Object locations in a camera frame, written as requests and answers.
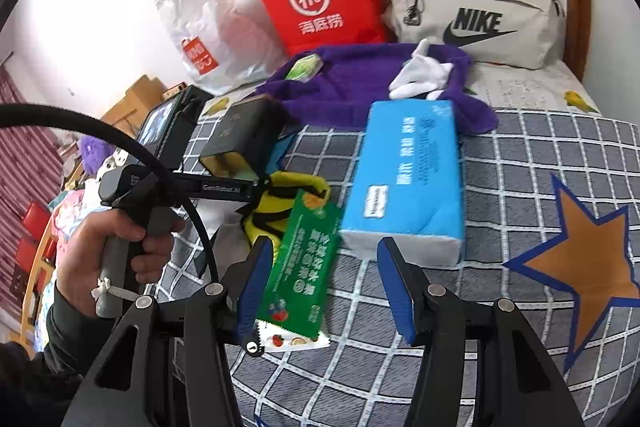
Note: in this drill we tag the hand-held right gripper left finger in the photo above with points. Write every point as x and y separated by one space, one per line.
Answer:
254 292

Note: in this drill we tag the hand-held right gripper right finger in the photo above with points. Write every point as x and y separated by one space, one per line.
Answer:
395 292

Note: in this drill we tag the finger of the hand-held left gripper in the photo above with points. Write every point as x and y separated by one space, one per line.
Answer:
261 189
248 210

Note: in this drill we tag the yellow and black sock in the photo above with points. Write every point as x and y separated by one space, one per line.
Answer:
295 183

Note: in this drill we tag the green snack packet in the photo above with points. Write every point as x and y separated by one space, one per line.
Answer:
300 267

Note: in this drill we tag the person's left forearm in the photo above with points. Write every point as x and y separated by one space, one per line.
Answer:
50 357

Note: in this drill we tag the person's left hand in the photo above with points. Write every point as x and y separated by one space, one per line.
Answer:
80 252

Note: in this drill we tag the spotted white plush toy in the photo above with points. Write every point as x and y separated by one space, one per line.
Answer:
112 162

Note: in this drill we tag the purple plush toy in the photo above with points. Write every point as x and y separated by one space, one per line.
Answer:
92 152

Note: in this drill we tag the black screen device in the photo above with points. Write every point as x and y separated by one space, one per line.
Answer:
160 127

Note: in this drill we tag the dark green tea box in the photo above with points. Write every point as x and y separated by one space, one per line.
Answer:
240 127

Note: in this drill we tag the pink floral cloth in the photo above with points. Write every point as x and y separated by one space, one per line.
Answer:
67 212

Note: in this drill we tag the wooden bed headboard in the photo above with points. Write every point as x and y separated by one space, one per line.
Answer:
140 94

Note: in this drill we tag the red wooden chair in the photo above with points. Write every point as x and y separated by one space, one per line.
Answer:
35 219

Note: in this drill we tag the red striped curtain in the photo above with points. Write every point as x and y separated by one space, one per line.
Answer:
25 157

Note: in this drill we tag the blue tissue pack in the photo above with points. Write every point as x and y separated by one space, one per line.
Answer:
405 167

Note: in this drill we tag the small green packet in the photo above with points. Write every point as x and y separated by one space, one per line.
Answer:
302 68

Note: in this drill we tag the purple towel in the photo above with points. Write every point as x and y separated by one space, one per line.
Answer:
350 87

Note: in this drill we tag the grey checked blanket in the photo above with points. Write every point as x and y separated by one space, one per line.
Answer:
500 167

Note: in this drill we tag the white plastic bag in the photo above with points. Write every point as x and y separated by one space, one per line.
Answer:
200 17

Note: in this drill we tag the pair of white gloves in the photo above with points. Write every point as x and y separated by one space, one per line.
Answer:
420 77

